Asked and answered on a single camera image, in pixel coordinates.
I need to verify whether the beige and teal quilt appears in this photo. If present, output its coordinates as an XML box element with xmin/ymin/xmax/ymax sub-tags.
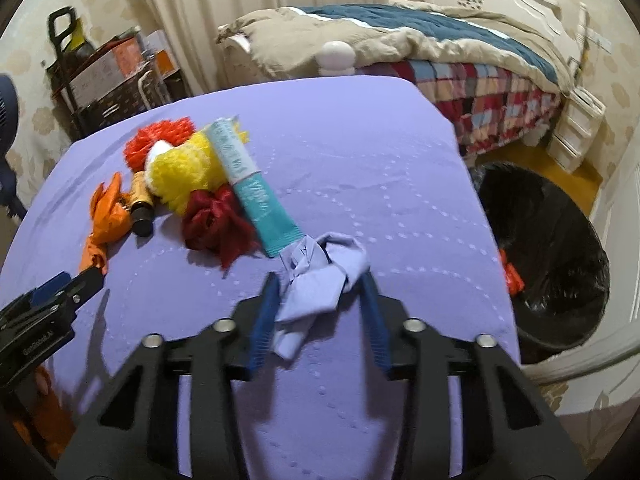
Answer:
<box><xmin>216</xmin><ymin>0</ymin><xmax>573</xmax><ymax>93</ymax></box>

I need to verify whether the white plastic drawer unit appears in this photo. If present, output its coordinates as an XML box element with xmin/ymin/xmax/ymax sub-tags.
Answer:
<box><xmin>547</xmin><ymin>85</ymin><xmax>607</xmax><ymax>173</ymax></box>

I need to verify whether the dark blue standing fan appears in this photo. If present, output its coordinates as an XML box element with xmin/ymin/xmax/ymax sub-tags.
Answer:
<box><xmin>0</xmin><ymin>74</ymin><xmax>28</xmax><ymax>221</ymax></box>

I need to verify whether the orange plastic scrap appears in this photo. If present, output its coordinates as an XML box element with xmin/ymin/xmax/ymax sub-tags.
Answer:
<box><xmin>500</xmin><ymin>250</ymin><xmax>525</xmax><ymax>295</ymax></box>

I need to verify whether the amber bottle with black cap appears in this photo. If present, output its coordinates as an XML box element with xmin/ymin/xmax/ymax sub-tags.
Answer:
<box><xmin>127</xmin><ymin>172</ymin><xmax>161</xmax><ymax>236</ymax></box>

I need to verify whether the orange plastic bag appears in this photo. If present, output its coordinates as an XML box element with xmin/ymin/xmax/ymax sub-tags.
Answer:
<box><xmin>80</xmin><ymin>172</ymin><xmax>133</xmax><ymax>281</ymax></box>

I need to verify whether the black hand truck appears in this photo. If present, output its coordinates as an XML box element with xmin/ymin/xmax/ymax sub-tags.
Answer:
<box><xmin>47</xmin><ymin>6</ymin><xmax>101</xmax><ymax>141</ymax></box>

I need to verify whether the yellow foam net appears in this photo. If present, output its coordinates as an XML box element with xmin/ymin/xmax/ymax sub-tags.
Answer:
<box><xmin>145</xmin><ymin>127</ymin><xmax>251</xmax><ymax>216</ymax></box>

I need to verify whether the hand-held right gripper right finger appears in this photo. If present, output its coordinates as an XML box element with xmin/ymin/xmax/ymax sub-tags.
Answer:
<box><xmin>360</xmin><ymin>272</ymin><xmax>588</xmax><ymax>480</ymax></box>

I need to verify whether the dark red foam net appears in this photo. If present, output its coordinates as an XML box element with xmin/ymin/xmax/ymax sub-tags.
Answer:
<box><xmin>181</xmin><ymin>185</ymin><xmax>263</xmax><ymax>271</ymax></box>

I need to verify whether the orange-red foam net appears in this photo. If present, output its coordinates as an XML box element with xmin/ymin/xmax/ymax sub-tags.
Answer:
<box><xmin>124</xmin><ymin>116</ymin><xmax>196</xmax><ymax>173</ymax></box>

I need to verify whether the white and orange cardboard box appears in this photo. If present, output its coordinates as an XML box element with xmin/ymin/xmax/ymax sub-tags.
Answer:
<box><xmin>65</xmin><ymin>40</ymin><xmax>148</xmax><ymax>108</ymax></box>

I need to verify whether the yellow paper tag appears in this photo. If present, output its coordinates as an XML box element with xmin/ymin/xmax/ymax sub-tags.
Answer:
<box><xmin>70</xmin><ymin>25</ymin><xmax>96</xmax><ymax>55</ymax></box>

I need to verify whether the person's left forearm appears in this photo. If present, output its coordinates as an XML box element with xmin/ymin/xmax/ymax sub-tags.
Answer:
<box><xmin>10</xmin><ymin>365</ymin><xmax>76</xmax><ymax>466</ymax></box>

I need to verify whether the teal and white tube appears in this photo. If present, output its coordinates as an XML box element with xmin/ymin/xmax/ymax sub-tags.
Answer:
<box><xmin>207</xmin><ymin>116</ymin><xmax>303</xmax><ymax>260</ymax></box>

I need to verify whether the plaid bed sheet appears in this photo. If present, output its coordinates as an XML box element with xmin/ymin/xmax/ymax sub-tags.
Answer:
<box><xmin>357</xmin><ymin>57</ymin><xmax>563</xmax><ymax>158</ymax></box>

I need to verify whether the trash bin with black bag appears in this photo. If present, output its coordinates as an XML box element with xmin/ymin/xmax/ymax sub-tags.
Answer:
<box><xmin>470</xmin><ymin>160</ymin><xmax>612</xmax><ymax>353</ymax></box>

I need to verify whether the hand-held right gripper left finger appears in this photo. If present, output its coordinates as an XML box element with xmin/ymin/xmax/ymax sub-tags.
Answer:
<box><xmin>55</xmin><ymin>272</ymin><xmax>281</xmax><ymax>480</ymax></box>

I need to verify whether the small orange and white box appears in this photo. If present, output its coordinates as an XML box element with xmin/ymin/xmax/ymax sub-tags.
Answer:
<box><xmin>145</xmin><ymin>30</ymin><xmax>180</xmax><ymax>80</ymax></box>

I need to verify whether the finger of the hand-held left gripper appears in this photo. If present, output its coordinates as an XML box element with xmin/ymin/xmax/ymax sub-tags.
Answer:
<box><xmin>62</xmin><ymin>264</ymin><xmax>107</xmax><ymax>311</ymax></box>
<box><xmin>27</xmin><ymin>271</ymin><xmax>73</xmax><ymax>308</ymax></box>

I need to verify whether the purple cloth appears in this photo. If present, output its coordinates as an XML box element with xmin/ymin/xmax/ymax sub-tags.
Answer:
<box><xmin>272</xmin><ymin>232</ymin><xmax>371</xmax><ymax>361</ymax></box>

